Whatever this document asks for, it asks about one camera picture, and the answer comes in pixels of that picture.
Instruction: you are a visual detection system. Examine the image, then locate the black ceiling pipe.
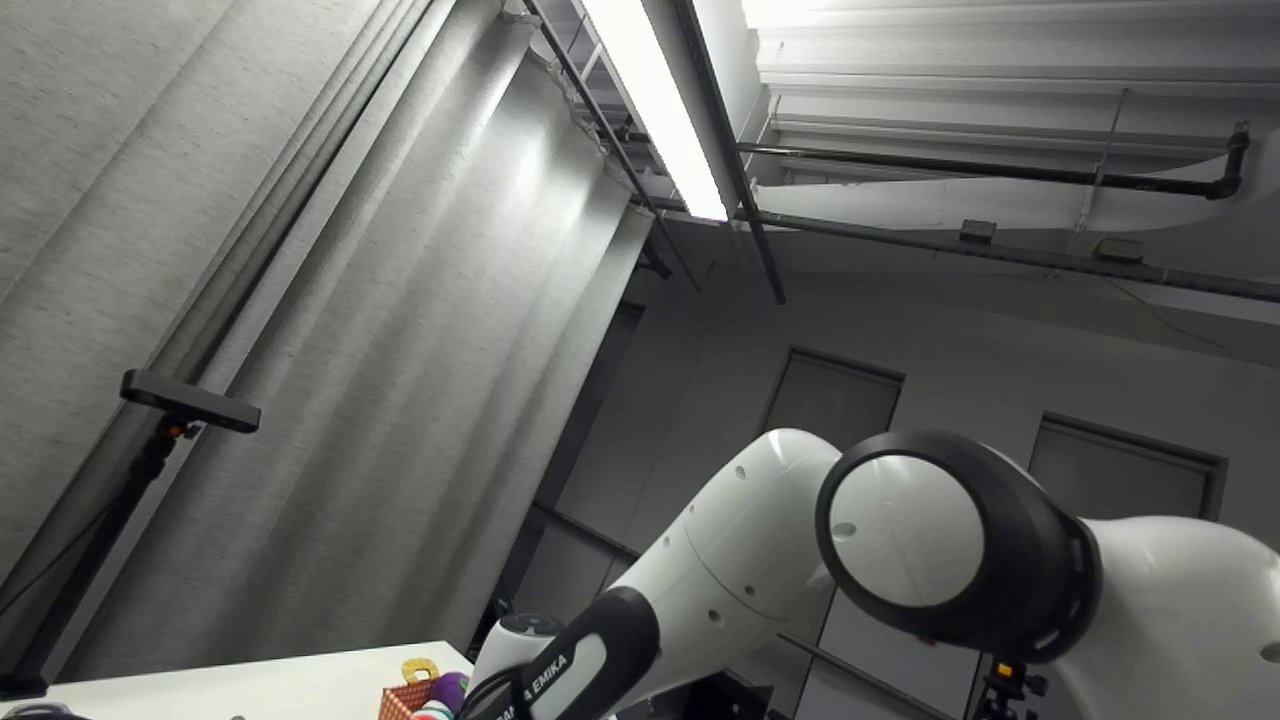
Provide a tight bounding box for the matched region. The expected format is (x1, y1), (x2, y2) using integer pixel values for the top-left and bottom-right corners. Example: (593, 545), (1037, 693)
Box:
(737, 118), (1258, 206)

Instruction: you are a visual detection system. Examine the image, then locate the grey curtain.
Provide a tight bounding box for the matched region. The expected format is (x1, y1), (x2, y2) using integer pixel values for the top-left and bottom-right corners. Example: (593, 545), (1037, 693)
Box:
(0, 0), (662, 674)

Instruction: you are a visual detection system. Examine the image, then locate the grey door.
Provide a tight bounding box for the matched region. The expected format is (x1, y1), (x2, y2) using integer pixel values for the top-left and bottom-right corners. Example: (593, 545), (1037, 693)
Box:
(760, 349), (909, 457)
(1029, 412), (1229, 528)

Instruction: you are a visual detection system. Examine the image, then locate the fluorescent ceiling light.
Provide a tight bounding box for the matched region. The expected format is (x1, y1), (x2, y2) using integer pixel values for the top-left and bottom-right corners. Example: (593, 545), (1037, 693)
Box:
(575, 0), (737, 225)

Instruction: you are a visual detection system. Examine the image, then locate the black bar camera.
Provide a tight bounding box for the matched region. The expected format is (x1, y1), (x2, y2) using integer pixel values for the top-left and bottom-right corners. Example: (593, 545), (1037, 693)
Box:
(117, 366), (265, 437)

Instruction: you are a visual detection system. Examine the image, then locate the black camera stand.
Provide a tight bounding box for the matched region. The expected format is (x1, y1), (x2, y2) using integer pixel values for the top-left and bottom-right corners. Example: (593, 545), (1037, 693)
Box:
(0, 414), (191, 700)

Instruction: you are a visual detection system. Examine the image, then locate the red checkered toy box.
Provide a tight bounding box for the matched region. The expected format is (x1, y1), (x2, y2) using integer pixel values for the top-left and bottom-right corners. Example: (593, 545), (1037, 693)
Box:
(376, 661), (473, 720)

